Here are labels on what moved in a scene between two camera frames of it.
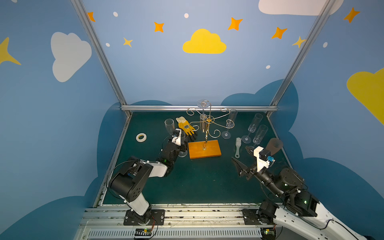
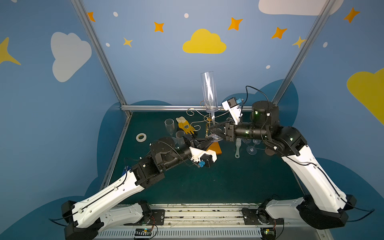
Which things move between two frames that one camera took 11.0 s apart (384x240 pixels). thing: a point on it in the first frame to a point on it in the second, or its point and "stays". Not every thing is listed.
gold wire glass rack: x=209 y=119 stays
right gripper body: x=250 y=169 to x=228 y=131
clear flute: x=169 y=124 stays
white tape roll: x=141 y=140 stays
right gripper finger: x=250 y=149 to x=219 y=133
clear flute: x=203 y=103 to x=209 y=86
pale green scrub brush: x=238 y=143 stays
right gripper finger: x=240 y=167 to x=220 y=125
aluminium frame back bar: x=198 y=108 stays
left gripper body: x=182 y=137 to x=193 y=145
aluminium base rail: x=215 y=221 stays
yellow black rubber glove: x=188 y=130 stays
